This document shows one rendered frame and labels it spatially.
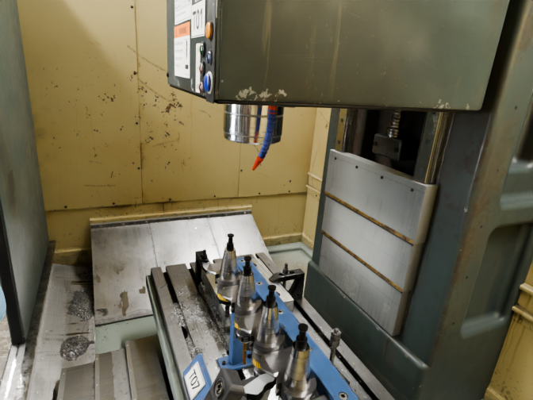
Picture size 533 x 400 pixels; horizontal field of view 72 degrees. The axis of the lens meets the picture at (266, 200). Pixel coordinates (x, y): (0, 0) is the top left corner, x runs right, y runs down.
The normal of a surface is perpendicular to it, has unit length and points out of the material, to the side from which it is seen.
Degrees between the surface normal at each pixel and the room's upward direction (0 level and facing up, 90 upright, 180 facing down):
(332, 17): 90
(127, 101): 90
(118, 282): 24
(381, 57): 90
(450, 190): 90
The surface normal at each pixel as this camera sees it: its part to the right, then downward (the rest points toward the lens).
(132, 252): 0.24, -0.72
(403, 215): -0.91, 0.07
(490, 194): 0.41, 0.33
